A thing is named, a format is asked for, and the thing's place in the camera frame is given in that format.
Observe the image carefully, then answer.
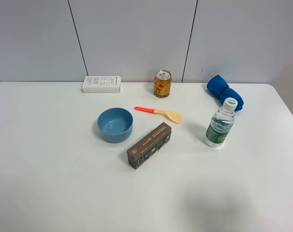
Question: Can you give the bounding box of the blue towel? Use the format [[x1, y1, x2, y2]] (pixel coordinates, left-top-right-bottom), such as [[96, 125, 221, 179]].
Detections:
[[207, 75, 244, 112]]

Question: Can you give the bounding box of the blue bowl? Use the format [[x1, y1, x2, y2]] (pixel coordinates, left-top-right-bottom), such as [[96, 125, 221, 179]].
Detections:
[[97, 108, 133, 143]]

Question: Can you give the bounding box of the gold energy drink can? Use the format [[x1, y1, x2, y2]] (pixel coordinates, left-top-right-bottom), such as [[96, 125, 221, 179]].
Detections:
[[153, 70, 172, 98]]

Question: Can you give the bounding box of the brown rectangular box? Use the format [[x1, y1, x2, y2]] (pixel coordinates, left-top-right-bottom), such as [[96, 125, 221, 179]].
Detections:
[[127, 122, 171, 169]]

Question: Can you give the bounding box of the white rectangular carton box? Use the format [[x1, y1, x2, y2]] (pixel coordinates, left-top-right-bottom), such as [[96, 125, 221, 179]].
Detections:
[[82, 76, 121, 93]]

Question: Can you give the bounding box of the clear green-label water bottle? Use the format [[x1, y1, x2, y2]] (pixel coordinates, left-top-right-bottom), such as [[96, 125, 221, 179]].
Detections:
[[205, 98, 238, 149]]

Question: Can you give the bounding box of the orange-handled beige slotted spatula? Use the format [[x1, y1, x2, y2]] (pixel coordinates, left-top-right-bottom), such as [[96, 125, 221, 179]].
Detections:
[[134, 106, 182, 124]]

